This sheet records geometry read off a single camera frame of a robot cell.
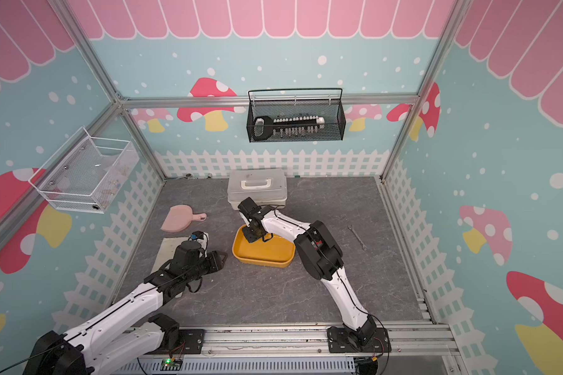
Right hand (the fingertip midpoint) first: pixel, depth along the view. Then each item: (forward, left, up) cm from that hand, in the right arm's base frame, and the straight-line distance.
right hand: (253, 234), depth 98 cm
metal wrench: (-5, -46, -2) cm, 47 cm away
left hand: (-14, +9, +6) cm, 18 cm away
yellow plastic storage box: (-8, -10, -1) cm, 13 cm away
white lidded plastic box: (+17, -6, +11) cm, 21 cm away
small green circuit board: (-45, +22, -4) cm, 50 cm away
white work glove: (-8, +35, -2) cm, 36 cm away
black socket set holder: (+28, -7, +34) cm, 44 cm away
